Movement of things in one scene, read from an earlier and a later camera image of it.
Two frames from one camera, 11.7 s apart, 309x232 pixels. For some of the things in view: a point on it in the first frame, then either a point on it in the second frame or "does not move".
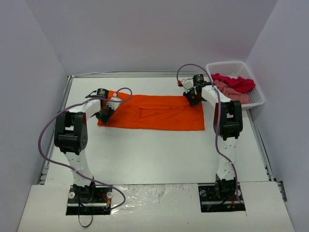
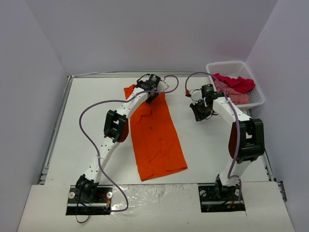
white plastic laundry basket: (234, 69) does not move
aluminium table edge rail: (63, 106) does not move
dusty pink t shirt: (237, 97) does not move
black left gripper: (103, 117) -> (151, 95)
